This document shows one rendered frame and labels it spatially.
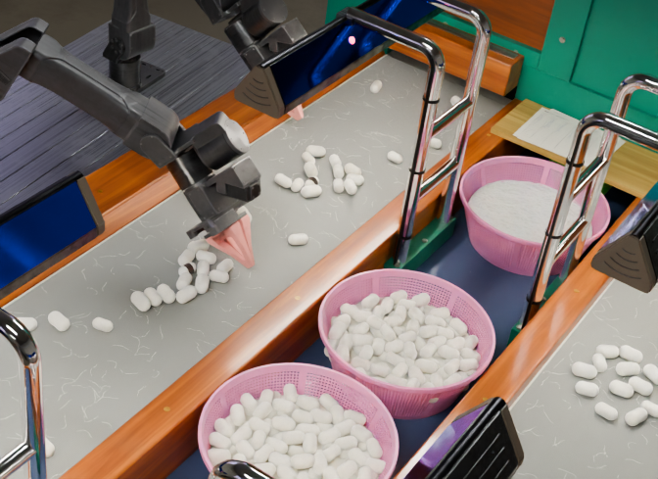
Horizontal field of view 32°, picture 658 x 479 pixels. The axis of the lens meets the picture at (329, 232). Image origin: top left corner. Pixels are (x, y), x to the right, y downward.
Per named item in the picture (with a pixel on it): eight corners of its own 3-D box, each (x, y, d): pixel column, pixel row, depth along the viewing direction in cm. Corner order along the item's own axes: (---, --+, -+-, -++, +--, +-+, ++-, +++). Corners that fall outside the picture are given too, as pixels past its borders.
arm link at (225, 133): (254, 132, 180) (204, 75, 174) (245, 163, 173) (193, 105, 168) (197, 167, 184) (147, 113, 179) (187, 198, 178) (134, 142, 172)
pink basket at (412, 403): (292, 409, 170) (299, 363, 164) (332, 298, 191) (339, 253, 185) (471, 455, 167) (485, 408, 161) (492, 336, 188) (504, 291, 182)
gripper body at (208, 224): (256, 202, 181) (230, 161, 180) (214, 230, 174) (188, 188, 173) (231, 215, 186) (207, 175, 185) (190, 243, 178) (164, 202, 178)
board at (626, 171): (490, 132, 220) (491, 126, 220) (524, 103, 231) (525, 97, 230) (651, 203, 208) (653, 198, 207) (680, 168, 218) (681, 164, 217)
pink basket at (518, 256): (469, 289, 197) (481, 245, 191) (436, 196, 217) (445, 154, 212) (617, 288, 202) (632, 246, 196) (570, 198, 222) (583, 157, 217)
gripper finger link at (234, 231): (283, 246, 182) (251, 195, 181) (256, 267, 177) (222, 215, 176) (257, 259, 186) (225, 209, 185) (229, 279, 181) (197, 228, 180)
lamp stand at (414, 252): (303, 241, 202) (333, 8, 175) (364, 192, 216) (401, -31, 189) (395, 289, 194) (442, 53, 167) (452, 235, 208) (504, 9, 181)
